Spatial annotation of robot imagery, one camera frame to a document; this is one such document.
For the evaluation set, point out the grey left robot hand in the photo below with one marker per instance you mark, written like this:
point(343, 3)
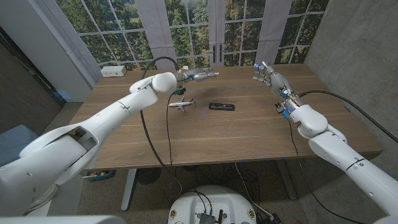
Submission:
point(199, 75)

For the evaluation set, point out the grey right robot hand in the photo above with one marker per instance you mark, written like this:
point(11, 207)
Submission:
point(275, 81)

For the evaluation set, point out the black TV remote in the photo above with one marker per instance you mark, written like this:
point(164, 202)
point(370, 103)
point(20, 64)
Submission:
point(222, 107)

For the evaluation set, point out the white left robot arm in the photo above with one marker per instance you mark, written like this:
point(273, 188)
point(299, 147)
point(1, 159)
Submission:
point(77, 146)

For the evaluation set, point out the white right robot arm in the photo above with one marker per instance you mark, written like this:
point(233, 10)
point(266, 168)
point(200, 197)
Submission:
point(342, 152)

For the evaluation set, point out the white toy airplane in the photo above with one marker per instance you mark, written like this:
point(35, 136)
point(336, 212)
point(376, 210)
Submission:
point(180, 104)

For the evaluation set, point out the printed window backdrop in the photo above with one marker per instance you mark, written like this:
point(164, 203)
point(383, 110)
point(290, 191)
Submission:
point(186, 31)

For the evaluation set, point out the white power outlet box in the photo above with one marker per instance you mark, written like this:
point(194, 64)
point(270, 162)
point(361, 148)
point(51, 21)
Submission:
point(113, 71)

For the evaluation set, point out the grey table leg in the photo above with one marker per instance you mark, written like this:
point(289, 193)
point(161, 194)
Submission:
point(287, 183)

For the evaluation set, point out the black round fan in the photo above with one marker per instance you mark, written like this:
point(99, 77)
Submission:
point(147, 175)

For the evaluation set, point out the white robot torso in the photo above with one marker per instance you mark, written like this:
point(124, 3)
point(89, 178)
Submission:
point(214, 202)

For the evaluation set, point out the white table leg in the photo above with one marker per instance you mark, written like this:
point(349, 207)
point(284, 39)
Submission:
point(127, 193)

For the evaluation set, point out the blue basket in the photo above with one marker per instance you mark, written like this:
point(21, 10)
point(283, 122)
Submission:
point(99, 175)

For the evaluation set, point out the pale blue bin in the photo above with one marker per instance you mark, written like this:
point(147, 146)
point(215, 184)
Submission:
point(15, 143)

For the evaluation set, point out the white robot head shroud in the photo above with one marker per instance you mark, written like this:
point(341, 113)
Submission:
point(62, 220)

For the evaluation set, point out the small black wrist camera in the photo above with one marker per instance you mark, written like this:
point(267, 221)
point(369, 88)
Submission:
point(280, 108)
point(179, 91)

